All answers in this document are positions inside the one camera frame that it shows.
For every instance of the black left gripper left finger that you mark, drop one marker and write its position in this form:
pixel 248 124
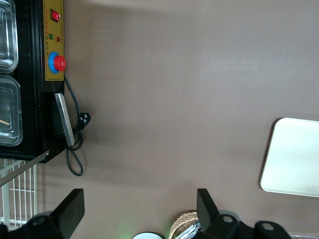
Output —
pixel 71 211

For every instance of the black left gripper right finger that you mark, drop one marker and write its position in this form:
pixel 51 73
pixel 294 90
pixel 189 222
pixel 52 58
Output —
pixel 207 211

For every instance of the cream plastic tray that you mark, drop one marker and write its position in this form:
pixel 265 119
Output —
pixel 294 156

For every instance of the aluminium foil container stack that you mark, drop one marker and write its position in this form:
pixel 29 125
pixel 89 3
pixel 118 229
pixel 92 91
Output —
pixel 192 230

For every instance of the light woven wicker basket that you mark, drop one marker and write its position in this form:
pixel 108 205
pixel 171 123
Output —
pixel 180 221

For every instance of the thin steel strip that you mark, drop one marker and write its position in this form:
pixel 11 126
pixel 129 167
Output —
pixel 25 168

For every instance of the flat steel bar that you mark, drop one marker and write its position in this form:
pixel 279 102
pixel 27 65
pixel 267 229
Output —
pixel 64 119

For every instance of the wooden stick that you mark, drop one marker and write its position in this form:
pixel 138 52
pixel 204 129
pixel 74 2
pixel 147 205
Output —
pixel 4 121

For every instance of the stainless steel pan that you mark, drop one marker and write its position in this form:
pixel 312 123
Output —
pixel 11 37
pixel 15 112

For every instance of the black food warmer yellow panel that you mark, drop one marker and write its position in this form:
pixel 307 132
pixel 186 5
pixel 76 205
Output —
pixel 32 99

